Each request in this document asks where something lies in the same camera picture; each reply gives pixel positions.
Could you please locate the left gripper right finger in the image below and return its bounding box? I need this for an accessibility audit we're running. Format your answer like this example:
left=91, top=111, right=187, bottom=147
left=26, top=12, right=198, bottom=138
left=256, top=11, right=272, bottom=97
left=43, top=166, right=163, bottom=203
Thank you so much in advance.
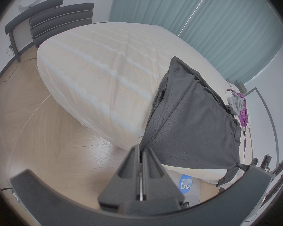
left=142, top=147, right=186, bottom=207

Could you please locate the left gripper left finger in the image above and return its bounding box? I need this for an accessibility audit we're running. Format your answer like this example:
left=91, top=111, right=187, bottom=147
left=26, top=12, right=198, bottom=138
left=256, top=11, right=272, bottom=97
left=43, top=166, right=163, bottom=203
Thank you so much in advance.
left=98, top=144, right=142, bottom=208

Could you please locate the black T-shirt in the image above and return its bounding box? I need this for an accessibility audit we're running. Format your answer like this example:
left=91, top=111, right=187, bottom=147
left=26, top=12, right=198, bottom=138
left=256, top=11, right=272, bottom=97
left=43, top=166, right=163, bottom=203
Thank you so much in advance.
left=140, top=56, right=250, bottom=188

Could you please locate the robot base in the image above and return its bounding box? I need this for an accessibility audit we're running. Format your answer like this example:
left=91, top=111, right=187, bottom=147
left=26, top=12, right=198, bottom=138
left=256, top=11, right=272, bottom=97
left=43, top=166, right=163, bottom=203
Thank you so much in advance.
left=165, top=169, right=224, bottom=207

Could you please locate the bed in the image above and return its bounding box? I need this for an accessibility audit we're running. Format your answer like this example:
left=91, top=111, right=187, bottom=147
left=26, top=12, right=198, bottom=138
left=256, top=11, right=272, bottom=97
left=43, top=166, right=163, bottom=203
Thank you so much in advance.
left=36, top=22, right=280, bottom=188

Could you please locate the purple satin garment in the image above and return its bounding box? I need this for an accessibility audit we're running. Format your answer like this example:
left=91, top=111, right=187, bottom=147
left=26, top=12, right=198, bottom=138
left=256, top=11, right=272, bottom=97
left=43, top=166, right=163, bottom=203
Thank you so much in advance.
left=226, top=89, right=250, bottom=155

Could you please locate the grey bedside table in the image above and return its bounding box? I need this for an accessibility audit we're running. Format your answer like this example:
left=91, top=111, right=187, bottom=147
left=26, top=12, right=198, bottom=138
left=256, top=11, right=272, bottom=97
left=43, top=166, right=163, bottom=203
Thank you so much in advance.
left=232, top=80, right=247, bottom=94

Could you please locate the blue-green curtain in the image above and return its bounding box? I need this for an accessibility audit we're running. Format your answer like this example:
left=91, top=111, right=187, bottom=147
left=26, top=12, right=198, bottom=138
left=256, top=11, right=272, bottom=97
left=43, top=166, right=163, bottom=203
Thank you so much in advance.
left=108, top=0, right=214, bottom=36
left=179, top=0, right=283, bottom=85

